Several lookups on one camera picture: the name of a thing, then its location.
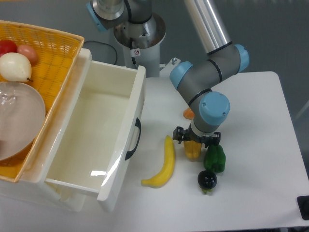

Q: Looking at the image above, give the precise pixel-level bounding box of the white drawer cabinet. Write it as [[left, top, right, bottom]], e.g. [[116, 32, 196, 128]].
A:
[[0, 48, 92, 212]]

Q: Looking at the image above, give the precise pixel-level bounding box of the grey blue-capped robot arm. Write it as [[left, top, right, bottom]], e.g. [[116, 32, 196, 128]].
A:
[[86, 0, 250, 146]]

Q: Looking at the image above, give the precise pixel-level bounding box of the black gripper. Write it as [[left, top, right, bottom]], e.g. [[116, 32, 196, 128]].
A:
[[172, 126, 221, 148]]

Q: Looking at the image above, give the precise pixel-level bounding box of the yellow woven basket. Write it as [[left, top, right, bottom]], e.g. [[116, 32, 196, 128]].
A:
[[0, 20, 84, 183]]

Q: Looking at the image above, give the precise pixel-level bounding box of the pink peach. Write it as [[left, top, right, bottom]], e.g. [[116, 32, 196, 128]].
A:
[[17, 44, 39, 66]]

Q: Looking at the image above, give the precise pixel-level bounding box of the green pepper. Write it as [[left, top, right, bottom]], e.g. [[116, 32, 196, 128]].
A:
[[203, 145, 226, 173]]

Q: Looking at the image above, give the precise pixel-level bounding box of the black cable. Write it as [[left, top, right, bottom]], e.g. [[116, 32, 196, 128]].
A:
[[83, 40, 118, 65]]

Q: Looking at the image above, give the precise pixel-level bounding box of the white open drawer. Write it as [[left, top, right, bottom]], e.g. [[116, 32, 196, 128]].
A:
[[48, 61, 146, 211]]

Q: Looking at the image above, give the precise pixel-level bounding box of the yellow pepper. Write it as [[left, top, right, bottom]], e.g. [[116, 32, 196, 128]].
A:
[[183, 141, 202, 160]]

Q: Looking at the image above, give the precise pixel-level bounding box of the beige plate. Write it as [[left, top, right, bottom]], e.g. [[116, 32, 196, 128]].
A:
[[0, 82, 45, 160]]

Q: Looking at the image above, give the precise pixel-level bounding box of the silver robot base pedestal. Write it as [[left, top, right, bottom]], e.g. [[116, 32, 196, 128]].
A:
[[113, 13, 166, 77]]

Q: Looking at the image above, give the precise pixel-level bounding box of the black object at table edge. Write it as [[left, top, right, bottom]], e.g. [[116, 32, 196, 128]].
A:
[[297, 195, 309, 220]]

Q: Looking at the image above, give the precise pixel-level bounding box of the white pear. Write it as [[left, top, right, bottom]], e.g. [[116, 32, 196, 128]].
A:
[[0, 53, 32, 82]]

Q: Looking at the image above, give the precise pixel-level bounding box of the red apple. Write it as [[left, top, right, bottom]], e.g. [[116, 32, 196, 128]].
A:
[[0, 40, 17, 57]]

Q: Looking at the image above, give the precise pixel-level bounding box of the dark purple eggplant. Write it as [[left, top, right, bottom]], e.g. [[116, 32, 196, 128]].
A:
[[197, 170, 217, 194]]

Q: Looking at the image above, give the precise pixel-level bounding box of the orange fruit piece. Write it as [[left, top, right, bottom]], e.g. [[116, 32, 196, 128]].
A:
[[183, 108, 195, 120]]

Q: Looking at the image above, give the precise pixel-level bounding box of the yellow banana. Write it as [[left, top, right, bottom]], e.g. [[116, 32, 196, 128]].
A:
[[141, 135, 176, 188]]

